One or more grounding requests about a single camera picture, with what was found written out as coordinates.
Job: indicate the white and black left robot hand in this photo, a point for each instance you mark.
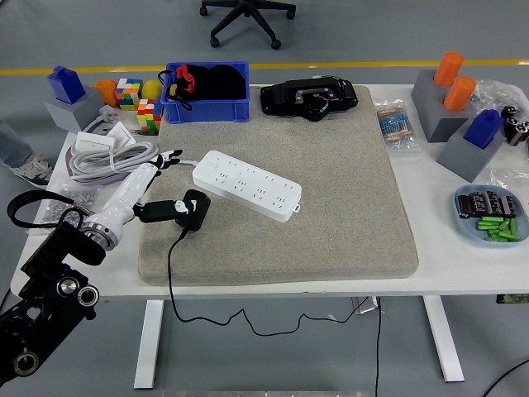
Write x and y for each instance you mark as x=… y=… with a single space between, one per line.
x=132 y=186

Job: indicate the black plug adapter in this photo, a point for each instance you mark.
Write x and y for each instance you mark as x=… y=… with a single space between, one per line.
x=198 y=213

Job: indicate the white power strip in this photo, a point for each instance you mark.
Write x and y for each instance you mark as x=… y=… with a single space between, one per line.
x=248 y=186

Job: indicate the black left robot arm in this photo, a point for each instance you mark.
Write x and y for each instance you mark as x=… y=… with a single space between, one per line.
x=62 y=248

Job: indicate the grey mains plug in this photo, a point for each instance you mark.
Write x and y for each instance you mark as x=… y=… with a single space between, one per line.
x=108 y=114

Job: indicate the green circuit board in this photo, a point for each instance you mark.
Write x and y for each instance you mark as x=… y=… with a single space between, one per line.
x=514 y=298

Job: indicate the clear bag of screws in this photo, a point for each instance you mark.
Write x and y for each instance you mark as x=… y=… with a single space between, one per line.
x=78 y=196

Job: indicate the purple flat pad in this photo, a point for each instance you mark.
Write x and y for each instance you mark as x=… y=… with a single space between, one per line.
x=69 y=163

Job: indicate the multicolour puzzle cube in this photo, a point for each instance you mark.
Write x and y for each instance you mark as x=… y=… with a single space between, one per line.
x=129 y=94
x=149 y=116

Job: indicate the orange plastic cylinder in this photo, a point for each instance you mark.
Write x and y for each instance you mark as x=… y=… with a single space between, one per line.
x=458 y=95
x=106 y=93
x=448 y=70

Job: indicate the yellow ball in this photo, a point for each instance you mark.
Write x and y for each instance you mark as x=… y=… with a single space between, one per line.
x=151 y=89

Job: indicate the blue plastic bin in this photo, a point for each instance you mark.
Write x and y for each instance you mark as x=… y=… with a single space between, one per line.
x=206 y=111

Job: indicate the blue plastic peg block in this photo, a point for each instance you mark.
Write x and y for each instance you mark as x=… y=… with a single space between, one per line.
x=66 y=87
x=483 y=130

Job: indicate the person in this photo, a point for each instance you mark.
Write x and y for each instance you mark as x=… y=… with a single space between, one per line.
x=12 y=144

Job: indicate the black cloth pouch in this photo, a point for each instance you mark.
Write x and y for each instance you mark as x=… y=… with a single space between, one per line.
x=223 y=82

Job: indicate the white table leg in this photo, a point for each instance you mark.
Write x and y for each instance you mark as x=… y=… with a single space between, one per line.
x=149 y=343
x=444 y=339

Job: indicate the black electronic device housing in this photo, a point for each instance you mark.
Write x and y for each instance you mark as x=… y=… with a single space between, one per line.
x=285 y=97

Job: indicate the grey-brown mat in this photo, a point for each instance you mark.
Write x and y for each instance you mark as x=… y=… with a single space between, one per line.
x=330 y=207

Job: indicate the black office chair base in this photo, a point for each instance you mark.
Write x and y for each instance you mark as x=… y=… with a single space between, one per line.
x=253 y=6

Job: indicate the clear bag of resistors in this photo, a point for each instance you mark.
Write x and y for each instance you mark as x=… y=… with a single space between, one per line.
x=396 y=124

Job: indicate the large grey block holder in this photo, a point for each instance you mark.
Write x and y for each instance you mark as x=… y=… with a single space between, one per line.
x=434 y=120

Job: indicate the small black capacitor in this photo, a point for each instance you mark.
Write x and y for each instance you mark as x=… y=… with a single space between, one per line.
x=506 y=205
x=463 y=207
x=478 y=204
x=493 y=203

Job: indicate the blue-grey plate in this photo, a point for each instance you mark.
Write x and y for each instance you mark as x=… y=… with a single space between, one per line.
x=469 y=231

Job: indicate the green battery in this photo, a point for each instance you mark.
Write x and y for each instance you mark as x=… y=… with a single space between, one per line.
x=489 y=220
x=504 y=225
x=488 y=226
x=502 y=237
x=513 y=226

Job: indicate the clear plastic bag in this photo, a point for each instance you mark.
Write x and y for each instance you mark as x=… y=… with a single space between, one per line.
x=510 y=178
x=496 y=91

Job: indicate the large black capacitor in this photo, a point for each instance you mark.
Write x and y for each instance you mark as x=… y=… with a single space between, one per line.
x=524 y=131
x=509 y=113
x=513 y=130

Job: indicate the white wall switch panel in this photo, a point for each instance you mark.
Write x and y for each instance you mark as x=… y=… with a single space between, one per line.
x=93 y=142
x=122 y=134

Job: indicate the silver bracket under table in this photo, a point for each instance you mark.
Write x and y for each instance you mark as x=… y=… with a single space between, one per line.
x=365 y=306

